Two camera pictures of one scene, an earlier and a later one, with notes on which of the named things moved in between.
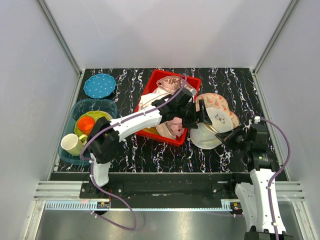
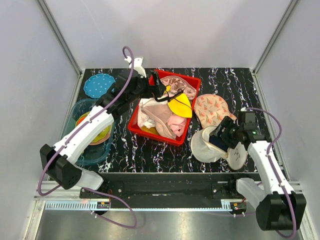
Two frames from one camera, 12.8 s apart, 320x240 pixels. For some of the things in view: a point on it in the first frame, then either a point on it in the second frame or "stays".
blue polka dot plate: [99, 85] stays
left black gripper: [195, 118] to [158, 89]
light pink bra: [176, 125] stays
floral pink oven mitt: [221, 117] stays
